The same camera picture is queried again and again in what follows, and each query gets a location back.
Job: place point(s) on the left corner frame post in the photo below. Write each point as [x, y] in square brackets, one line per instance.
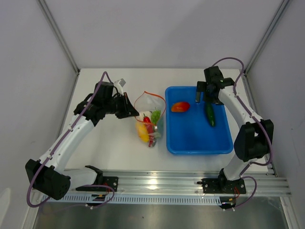
[58, 34]

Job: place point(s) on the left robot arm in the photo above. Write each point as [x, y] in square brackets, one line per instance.
[48, 174]

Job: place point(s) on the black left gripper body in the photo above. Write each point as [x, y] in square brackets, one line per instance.
[122, 110]

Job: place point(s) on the clear zip top bag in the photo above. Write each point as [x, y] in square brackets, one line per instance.
[150, 102]

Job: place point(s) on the aluminium frame rail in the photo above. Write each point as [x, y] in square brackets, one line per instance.
[185, 183]

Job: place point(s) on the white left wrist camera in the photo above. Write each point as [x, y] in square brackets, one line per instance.
[119, 84]

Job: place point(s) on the corner frame post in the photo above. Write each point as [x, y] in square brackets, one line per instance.
[58, 34]
[279, 13]

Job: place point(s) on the blue plastic bin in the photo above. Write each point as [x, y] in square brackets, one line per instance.
[190, 133]

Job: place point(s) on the grey toy fish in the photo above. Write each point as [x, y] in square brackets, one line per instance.
[153, 138]

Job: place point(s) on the red chili pepper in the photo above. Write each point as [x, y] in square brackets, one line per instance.
[150, 130]

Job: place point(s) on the green grape bunch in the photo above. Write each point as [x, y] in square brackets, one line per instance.
[155, 116]

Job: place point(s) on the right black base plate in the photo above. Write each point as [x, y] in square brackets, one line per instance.
[222, 186]

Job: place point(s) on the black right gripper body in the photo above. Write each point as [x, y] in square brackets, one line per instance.
[211, 98]

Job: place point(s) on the right corner frame post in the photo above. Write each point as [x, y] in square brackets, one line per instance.
[279, 13]

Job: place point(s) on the red orange mango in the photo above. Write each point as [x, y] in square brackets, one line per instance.
[180, 107]

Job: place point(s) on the white cauliflower with leaves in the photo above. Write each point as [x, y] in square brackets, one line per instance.
[144, 114]

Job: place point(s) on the white slotted cable duct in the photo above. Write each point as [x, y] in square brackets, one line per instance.
[142, 199]

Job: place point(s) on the orange yellow bell pepper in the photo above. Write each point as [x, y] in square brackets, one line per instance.
[142, 132]

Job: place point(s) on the green cucumber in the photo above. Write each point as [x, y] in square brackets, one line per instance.
[209, 111]

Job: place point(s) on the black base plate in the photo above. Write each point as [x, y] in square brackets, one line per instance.
[222, 186]
[99, 185]

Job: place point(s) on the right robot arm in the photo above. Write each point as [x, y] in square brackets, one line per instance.
[253, 141]

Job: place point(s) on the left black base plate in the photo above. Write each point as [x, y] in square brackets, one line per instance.
[99, 185]

